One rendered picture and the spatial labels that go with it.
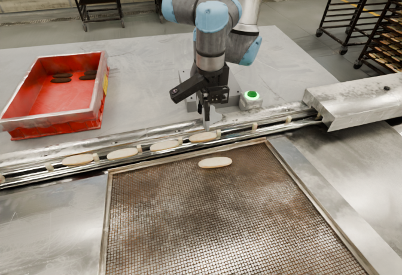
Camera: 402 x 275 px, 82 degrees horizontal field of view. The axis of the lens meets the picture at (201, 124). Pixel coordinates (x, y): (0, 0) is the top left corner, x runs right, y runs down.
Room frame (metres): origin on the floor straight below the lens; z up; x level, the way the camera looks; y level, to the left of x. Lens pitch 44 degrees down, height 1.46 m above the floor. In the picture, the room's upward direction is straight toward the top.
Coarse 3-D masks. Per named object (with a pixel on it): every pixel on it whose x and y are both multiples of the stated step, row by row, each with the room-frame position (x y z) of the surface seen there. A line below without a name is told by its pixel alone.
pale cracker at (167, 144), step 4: (168, 140) 0.54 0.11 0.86; (172, 140) 0.54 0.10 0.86; (176, 140) 0.54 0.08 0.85; (156, 144) 0.52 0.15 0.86; (160, 144) 0.52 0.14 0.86; (164, 144) 0.52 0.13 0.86; (168, 144) 0.52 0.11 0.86; (172, 144) 0.52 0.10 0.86; (176, 144) 0.52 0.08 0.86; (152, 148) 0.50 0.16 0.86; (156, 148) 0.50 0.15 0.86; (160, 148) 0.50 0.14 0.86; (164, 148) 0.50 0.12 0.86; (168, 148) 0.51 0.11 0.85
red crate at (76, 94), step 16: (48, 80) 0.96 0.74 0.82; (80, 80) 0.96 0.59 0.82; (48, 96) 0.83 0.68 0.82; (64, 96) 0.83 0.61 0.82; (80, 96) 0.83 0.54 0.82; (32, 112) 0.72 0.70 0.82; (48, 112) 0.72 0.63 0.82; (16, 128) 0.57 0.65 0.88; (32, 128) 0.59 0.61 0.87; (48, 128) 0.60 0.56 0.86; (64, 128) 0.61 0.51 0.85; (80, 128) 0.62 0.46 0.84; (96, 128) 0.62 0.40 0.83
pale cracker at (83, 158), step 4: (72, 156) 0.47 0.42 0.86; (76, 156) 0.47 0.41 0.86; (80, 156) 0.47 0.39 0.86; (84, 156) 0.47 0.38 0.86; (88, 156) 0.47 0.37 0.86; (92, 156) 0.47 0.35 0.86; (64, 160) 0.45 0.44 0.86; (68, 160) 0.45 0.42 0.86; (72, 160) 0.45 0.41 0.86; (76, 160) 0.45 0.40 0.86; (80, 160) 0.45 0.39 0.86; (84, 160) 0.45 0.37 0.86; (88, 160) 0.45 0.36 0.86; (64, 164) 0.44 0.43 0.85; (68, 164) 0.44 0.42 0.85; (72, 164) 0.44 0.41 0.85; (76, 164) 0.44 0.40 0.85
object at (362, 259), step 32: (160, 160) 0.43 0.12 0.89; (128, 192) 0.31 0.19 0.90; (192, 192) 0.31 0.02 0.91; (128, 224) 0.22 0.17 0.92; (160, 224) 0.22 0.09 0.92; (192, 224) 0.22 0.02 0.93; (256, 224) 0.22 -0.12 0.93; (128, 256) 0.15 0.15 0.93; (192, 256) 0.15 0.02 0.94; (288, 256) 0.15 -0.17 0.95; (320, 256) 0.15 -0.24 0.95; (352, 256) 0.15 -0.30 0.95
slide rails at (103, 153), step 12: (264, 120) 0.65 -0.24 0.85; (276, 120) 0.65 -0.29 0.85; (300, 120) 0.65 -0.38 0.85; (204, 132) 0.59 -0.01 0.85; (216, 132) 0.59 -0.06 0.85; (240, 132) 0.59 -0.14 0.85; (144, 144) 0.53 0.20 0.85; (180, 144) 0.53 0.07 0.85; (192, 144) 0.53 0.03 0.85; (132, 156) 0.48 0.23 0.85; (12, 168) 0.43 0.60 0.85; (24, 168) 0.43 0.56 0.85; (36, 168) 0.43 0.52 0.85; (60, 168) 0.43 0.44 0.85; (72, 168) 0.43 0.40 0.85; (0, 180) 0.38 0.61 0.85; (12, 180) 0.38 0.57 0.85
